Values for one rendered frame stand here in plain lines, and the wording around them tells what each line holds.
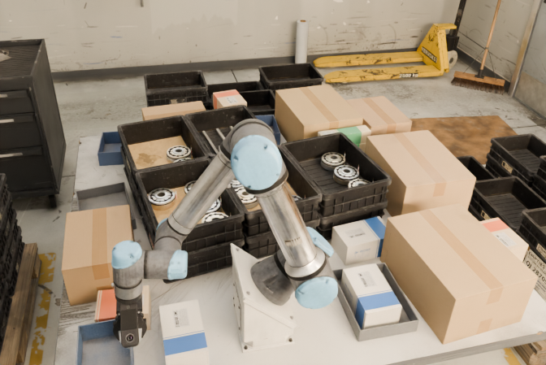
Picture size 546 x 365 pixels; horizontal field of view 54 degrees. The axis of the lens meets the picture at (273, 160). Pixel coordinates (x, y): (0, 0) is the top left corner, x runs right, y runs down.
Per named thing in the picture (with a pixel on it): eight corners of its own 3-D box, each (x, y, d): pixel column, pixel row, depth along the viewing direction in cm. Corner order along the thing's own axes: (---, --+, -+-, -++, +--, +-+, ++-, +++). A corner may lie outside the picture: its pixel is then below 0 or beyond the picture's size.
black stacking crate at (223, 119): (277, 167, 229) (278, 145, 223) (211, 181, 218) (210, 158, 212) (244, 126, 259) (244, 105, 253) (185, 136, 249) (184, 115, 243)
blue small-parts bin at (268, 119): (279, 145, 267) (280, 132, 263) (250, 147, 264) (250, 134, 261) (273, 126, 283) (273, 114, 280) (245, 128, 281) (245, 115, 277)
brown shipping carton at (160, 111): (202, 128, 279) (201, 100, 271) (212, 149, 262) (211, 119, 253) (145, 136, 271) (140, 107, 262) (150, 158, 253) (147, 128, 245)
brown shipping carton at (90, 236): (138, 293, 180) (133, 258, 171) (70, 306, 175) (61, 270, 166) (134, 237, 204) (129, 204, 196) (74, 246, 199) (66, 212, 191)
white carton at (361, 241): (376, 234, 210) (379, 215, 205) (392, 254, 201) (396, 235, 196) (331, 245, 204) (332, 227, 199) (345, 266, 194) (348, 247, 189)
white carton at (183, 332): (209, 371, 155) (208, 350, 151) (167, 380, 153) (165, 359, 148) (198, 319, 172) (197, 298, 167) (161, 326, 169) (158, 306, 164)
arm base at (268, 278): (291, 312, 163) (314, 292, 160) (257, 295, 154) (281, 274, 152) (277, 275, 175) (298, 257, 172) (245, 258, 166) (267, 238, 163)
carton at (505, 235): (522, 261, 188) (528, 245, 184) (495, 268, 184) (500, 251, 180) (492, 232, 201) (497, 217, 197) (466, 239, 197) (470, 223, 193)
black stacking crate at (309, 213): (321, 222, 198) (322, 197, 192) (246, 241, 187) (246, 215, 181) (278, 167, 228) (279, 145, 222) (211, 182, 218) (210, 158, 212)
